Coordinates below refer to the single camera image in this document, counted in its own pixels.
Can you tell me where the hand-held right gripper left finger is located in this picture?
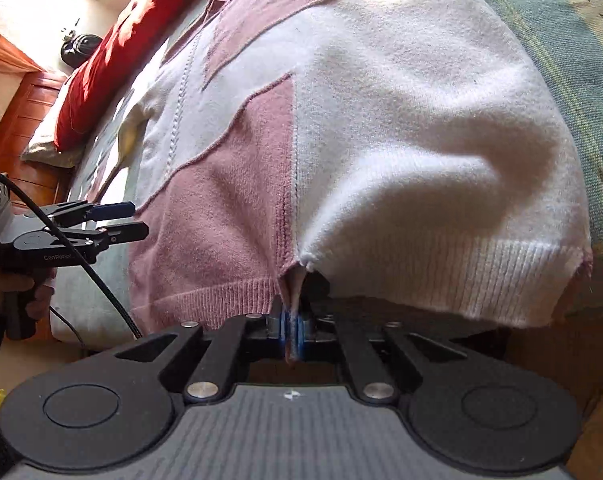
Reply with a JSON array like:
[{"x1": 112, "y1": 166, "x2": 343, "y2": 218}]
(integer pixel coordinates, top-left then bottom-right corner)
[{"x1": 116, "y1": 310, "x2": 288, "y2": 403}]

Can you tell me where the wooden headboard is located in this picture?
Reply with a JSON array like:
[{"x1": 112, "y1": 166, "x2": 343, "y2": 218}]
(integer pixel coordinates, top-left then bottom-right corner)
[{"x1": 0, "y1": 72, "x2": 77, "y2": 211}]

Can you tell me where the orange striped curtain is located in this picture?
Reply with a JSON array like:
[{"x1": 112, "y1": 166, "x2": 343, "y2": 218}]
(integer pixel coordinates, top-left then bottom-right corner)
[{"x1": 0, "y1": 16, "x2": 47, "y2": 73}]

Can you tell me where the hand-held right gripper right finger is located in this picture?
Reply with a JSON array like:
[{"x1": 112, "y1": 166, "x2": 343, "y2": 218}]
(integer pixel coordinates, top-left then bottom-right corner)
[{"x1": 300, "y1": 312, "x2": 467, "y2": 403}]

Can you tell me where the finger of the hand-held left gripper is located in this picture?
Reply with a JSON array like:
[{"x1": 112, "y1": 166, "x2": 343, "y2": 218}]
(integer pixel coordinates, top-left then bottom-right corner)
[
  {"x1": 82, "y1": 220, "x2": 150, "y2": 256},
  {"x1": 44, "y1": 201, "x2": 135, "y2": 227}
]

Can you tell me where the green plaid bed blanket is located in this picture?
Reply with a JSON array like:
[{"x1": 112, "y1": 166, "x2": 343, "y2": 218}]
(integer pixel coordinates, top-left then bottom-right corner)
[{"x1": 52, "y1": 0, "x2": 603, "y2": 351}]

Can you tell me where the black backpack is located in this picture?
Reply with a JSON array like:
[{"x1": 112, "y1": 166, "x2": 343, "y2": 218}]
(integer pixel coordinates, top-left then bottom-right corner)
[{"x1": 60, "y1": 32, "x2": 102, "y2": 68}]

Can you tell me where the red duvet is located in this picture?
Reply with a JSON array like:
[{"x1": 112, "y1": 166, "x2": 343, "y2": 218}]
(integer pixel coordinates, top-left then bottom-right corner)
[{"x1": 54, "y1": 0, "x2": 255, "y2": 153}]

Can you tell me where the pink and white knit sweater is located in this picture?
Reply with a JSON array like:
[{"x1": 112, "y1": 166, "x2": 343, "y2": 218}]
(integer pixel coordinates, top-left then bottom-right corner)
[{"x1": 116, "y1": 0, "x2": 595, "y2": 361}]

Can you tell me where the grey pillow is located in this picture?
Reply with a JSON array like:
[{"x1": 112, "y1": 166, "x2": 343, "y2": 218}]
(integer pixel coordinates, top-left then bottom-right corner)
[{"x1": 20, "y1": 120, "x2": 90, "y2": 168}]

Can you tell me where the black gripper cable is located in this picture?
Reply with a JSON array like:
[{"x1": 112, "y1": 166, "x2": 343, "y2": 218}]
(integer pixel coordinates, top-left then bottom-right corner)
[{"x1": 0, "y1": 162, "x2": 143, "y2": 340}]

